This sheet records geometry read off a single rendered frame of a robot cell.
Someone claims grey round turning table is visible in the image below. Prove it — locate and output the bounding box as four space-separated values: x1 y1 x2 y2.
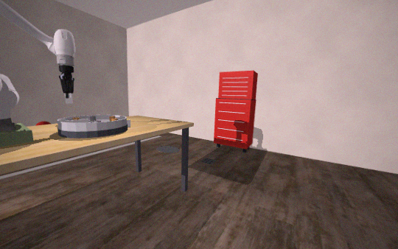
57 115 130 138

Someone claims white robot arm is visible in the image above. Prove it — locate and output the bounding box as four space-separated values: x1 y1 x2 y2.
0 0 75 131

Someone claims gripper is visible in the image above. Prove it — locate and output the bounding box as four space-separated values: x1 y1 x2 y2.
59 65 74 104

